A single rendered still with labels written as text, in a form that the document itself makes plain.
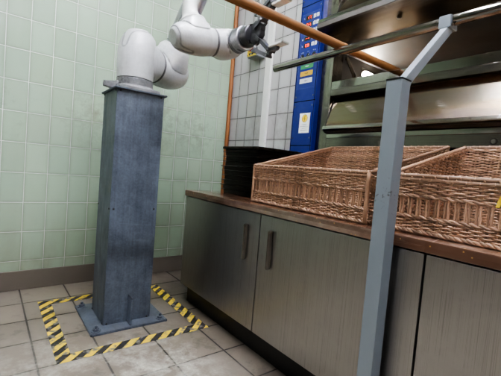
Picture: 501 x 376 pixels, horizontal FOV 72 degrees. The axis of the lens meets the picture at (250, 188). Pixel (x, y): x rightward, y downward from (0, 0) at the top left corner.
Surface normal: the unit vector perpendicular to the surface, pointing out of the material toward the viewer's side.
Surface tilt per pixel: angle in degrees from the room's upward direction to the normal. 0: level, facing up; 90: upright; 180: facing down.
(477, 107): 70
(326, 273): 90
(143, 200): 90
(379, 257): 90
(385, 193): 90
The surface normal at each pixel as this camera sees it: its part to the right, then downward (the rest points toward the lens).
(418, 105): -0.71, -0.37
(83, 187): 0.61, 0.09
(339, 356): -0.79, -0.04
